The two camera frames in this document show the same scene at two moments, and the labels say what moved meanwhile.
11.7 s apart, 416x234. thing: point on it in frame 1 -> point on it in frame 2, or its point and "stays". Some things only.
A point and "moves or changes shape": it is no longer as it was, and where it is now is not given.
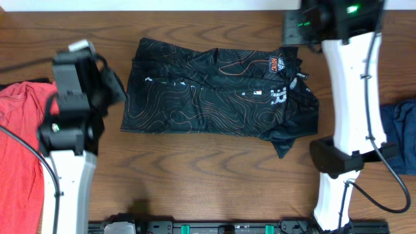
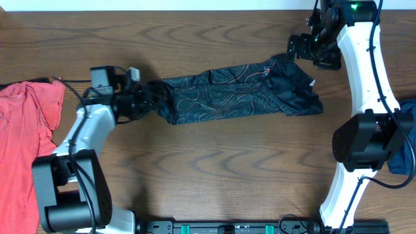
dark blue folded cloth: (398, 120) stays
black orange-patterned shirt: (172, 88) moves or changes shape
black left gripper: (119, 89) -> (145, 97)
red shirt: (23, 108) stays
